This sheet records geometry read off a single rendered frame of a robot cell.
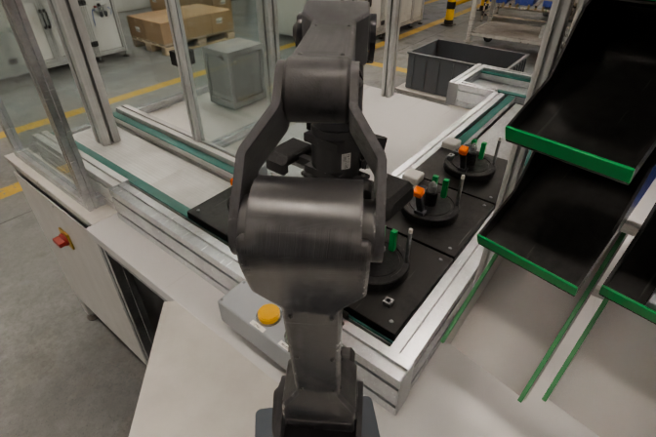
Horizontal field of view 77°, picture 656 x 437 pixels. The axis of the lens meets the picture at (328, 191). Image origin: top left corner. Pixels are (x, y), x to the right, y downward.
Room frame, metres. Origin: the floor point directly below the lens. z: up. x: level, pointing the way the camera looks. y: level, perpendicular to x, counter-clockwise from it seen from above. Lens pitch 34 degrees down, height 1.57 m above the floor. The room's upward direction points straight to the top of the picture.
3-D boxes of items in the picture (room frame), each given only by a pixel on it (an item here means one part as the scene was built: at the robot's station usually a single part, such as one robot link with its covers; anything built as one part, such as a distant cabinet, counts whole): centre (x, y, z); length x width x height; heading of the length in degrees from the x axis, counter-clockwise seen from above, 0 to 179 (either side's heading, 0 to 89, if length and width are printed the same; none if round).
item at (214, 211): (0.82, 0.17, 0.96); 0.24 x 0.24 x 0.02; 52
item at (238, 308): (0.50, 0.11, 0.93); 0.21 x 0.07 x 0.06; 52
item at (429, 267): (0.62, -0.10, 1.01); 0.24 x 0.24 x 0.13; 52
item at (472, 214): (0.81, -0.25, 1.01); 0.24 x 0.24 x 0.13; 52
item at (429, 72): (2.61, -0.87, 0.73); 0.62 x 0.42 x 0.23; 52
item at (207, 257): (0.66, 0.22, 0.91); 0.89 x 0.06 x 0.11; 52
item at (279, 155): (0.43, -0.01, 1.33); 0.19 x 0.06 x 0.08; 52
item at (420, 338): (0.99, -0.39, 0.91); 1.24 x 0.33 x 0.10; 142
